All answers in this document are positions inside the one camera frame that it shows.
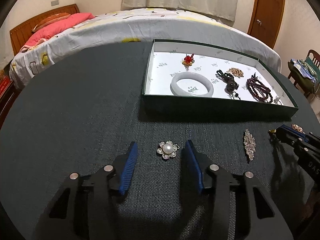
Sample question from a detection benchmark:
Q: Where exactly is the white jade bangle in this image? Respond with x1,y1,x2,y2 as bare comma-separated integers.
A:
170,72,214,98

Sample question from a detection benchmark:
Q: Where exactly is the dark green table cloth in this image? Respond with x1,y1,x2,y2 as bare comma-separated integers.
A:
1,42,319,239

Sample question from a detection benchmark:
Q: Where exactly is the green jewelry box tray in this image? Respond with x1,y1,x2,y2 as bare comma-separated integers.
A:
142,40,298,121

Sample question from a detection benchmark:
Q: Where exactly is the red gift box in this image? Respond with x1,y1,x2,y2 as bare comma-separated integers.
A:
0,76,11,98

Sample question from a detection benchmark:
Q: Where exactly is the wooden headboard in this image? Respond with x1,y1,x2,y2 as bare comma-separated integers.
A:
9,3,80,55

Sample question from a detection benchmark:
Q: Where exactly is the long crystal brooch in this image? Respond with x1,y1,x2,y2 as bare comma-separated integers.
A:
244,129,256,161

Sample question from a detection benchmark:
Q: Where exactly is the bed with patterned sheet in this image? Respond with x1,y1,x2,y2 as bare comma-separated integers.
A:
9,8,281,89

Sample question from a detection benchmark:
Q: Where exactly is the wooden chair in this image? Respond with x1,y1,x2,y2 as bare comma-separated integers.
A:
287,49,319,98

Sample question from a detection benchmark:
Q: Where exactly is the triple pearl gold brooch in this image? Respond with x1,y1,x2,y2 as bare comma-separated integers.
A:
291,124,303,133

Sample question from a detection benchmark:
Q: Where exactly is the pile of clothes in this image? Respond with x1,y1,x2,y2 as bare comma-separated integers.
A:
287,57,319,93

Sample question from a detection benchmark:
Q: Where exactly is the red knot gold pendant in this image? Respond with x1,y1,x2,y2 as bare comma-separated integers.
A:
182,54,195,67

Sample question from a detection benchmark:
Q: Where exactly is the black cord pendant necklace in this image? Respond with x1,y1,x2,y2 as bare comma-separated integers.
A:
215,69,241,100

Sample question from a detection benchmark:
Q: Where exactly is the grey wall socket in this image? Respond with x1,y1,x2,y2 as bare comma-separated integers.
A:
51,0,59,6

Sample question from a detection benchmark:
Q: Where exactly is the brown wooden door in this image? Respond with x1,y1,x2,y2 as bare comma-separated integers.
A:
248,0,285,48

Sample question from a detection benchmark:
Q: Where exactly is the pink pillow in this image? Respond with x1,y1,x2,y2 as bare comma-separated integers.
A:
20,12,95,52

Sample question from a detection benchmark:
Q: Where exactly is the dark red bead bracelet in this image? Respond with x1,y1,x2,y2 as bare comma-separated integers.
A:
245,73,274,104

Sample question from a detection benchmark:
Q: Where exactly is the orange cushion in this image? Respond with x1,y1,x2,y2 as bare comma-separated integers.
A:
31,12,70,33

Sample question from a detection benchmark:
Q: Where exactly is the pearl flower brooch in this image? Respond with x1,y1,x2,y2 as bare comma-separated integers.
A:
156,140,180,160

